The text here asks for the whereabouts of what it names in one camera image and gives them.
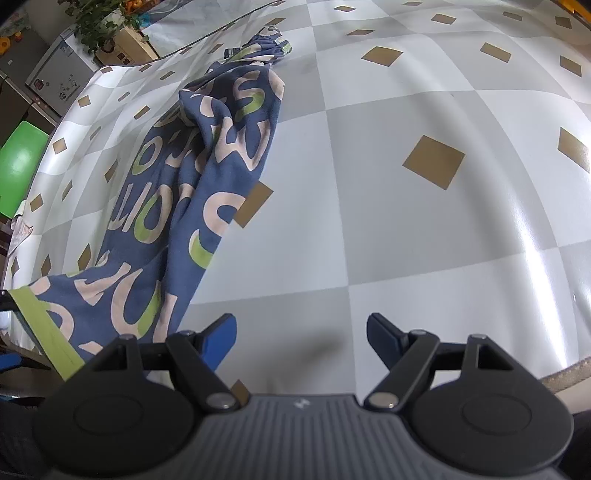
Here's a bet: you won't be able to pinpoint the green plastic chair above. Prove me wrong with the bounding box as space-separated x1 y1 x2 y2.
0 121 51 220

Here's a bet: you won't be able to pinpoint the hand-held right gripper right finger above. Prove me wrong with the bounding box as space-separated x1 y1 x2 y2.
364 312 516 411

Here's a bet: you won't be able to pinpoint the pink checked cloth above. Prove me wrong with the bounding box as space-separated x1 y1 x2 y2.
8 215 36 254

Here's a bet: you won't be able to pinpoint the blue lettered pants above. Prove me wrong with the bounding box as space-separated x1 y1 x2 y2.
9 25 296 381

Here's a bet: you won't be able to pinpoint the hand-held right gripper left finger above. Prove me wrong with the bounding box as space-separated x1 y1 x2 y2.
85 313 242 413

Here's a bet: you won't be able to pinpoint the brown cardboard box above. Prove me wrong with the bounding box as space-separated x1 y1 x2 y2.
95 25 160 68

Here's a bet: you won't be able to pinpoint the leafy potted plant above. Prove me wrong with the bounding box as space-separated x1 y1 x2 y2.
58 0 148 54

